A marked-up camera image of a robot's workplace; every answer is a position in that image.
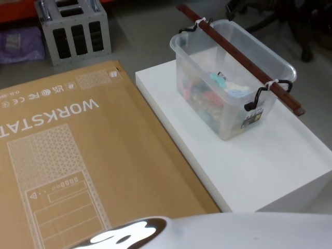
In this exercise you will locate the pile of colourful small toys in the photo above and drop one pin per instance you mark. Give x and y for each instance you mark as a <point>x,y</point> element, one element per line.
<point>199,96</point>

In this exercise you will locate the white zip tie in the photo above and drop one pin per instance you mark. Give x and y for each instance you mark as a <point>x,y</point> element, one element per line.
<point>271,84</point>
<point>201,22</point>

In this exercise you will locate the white robot body shell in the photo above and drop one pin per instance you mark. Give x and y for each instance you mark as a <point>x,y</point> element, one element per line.
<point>246,230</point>

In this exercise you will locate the white block platform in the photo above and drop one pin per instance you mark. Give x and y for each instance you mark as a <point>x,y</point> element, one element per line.
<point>259,171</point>

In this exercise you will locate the teal plastic toy piece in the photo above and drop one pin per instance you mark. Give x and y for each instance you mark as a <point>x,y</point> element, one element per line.
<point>216,77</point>

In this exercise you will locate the purple plastic bag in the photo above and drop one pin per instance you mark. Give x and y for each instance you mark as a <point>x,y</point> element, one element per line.
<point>20,46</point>

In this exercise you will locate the pale blue toy piece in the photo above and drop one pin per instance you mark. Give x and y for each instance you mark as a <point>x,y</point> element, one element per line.
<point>237,90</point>

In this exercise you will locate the black office chair base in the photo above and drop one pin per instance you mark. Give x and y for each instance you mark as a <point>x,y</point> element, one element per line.
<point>306,31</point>

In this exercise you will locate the orange shelf beam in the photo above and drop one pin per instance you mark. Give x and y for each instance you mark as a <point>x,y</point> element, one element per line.
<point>15,6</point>

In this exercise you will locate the large brown cardboard box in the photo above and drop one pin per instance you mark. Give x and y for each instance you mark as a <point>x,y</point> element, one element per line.
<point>109,145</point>

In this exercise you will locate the glossy black robot panel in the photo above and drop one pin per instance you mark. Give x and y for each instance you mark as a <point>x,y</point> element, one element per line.
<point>155,224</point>

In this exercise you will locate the grey metal slotted crate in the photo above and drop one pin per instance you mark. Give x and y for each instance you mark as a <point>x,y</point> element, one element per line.
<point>50,27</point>

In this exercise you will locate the brown perforated metal bar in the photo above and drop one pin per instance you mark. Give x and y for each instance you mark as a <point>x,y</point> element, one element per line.
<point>233,53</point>

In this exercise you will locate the dark label on bin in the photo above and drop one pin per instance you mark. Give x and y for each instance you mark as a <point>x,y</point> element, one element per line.
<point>252,118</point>

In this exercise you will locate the clear plastic storage bin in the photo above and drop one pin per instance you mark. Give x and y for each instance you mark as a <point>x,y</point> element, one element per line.
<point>193,64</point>

